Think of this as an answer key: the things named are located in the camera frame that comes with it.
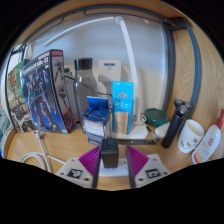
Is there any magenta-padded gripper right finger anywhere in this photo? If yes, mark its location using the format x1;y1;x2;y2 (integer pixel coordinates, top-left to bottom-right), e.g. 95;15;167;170
125;144;172;189

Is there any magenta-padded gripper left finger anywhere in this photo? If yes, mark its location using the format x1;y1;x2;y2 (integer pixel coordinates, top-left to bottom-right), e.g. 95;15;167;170
55;144;102;189

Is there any black charger block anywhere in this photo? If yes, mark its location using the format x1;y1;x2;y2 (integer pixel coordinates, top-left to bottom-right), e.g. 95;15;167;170
100;138;120;169

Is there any black ruler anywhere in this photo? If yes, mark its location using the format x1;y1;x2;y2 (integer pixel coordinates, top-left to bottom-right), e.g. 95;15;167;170
117;138;158;146

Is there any small open blue box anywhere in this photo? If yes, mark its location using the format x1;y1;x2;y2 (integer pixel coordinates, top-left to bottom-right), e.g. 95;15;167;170
81;95;112;146

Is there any small white case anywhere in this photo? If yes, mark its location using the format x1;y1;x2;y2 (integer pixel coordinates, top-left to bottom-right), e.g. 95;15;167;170
154;121;172;139

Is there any dark green round container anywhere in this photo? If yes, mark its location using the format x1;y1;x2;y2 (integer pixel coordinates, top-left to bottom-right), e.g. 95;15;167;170
143;107;169;128

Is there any black electric shaver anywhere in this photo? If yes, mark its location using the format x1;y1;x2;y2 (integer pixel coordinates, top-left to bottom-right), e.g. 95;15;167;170
161;98;193;149

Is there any tall light blue carton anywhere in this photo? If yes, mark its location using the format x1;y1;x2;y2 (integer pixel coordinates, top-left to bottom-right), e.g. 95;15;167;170
111;80;135;136

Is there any white mug with black print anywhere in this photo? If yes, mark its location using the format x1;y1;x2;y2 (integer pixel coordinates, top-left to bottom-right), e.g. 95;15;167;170
177;118;205;154

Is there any white bottle with red pump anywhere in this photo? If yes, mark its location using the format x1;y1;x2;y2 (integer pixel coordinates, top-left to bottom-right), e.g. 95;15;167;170
191;108;224;165

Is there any blue robot model kit box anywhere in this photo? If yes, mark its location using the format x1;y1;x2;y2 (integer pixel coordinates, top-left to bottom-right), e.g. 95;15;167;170
19;49;75;134

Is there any bed with blue bedding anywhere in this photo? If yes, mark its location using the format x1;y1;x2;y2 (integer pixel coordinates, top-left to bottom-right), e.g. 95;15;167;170
0;106;13;158

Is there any green tree figure kit box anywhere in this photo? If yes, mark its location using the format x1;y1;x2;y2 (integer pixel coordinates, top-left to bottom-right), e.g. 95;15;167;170
7;59;34;134

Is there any white desk lamp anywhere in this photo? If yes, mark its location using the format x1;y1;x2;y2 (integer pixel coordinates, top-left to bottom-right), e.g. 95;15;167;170
42;15;149;140

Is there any white power strip cable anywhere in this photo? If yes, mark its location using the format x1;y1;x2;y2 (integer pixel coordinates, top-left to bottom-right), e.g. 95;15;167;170
19;130;67;174

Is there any thin black cable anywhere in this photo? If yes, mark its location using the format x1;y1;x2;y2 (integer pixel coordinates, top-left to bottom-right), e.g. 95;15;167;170
64;74;113;98

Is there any white wall socket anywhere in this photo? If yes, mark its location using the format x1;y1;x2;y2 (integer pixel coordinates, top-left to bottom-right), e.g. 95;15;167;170
97;59;122;84

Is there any grey metal desk frame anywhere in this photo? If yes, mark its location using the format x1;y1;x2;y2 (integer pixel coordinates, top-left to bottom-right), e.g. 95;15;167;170
9;3;203;111

